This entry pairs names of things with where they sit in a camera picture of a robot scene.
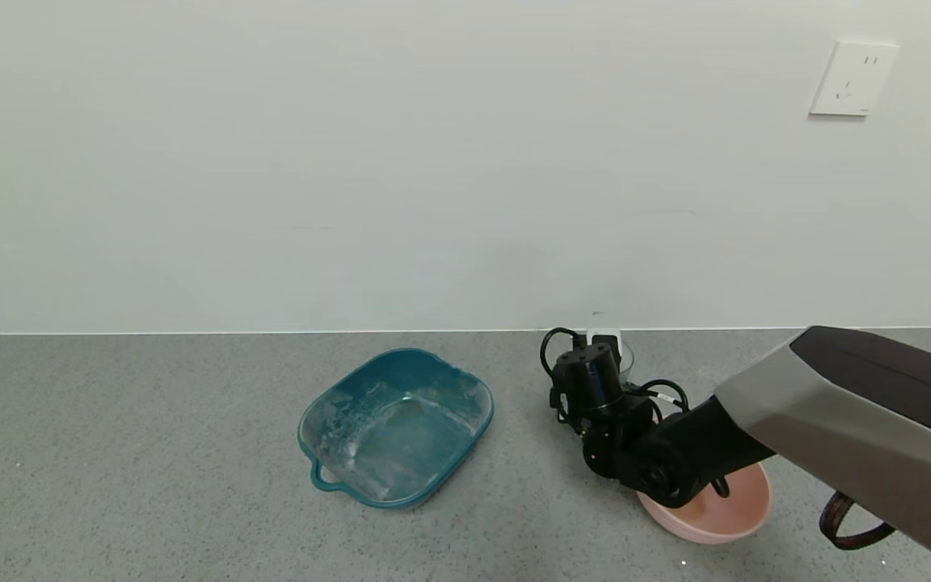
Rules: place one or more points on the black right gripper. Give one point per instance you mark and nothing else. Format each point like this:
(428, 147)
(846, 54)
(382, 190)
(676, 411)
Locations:
(591, 376)

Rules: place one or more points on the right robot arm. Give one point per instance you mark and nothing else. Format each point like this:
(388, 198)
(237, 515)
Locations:
(837, 420)

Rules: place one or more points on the pink plastic bowl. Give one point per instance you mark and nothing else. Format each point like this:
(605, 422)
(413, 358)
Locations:
(724, 519)

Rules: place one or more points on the teal plastic tray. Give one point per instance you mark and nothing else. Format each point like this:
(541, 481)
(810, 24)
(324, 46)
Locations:
(401, 453)

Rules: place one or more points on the white wall socket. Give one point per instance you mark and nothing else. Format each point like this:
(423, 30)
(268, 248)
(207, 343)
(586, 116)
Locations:
(853, 79)

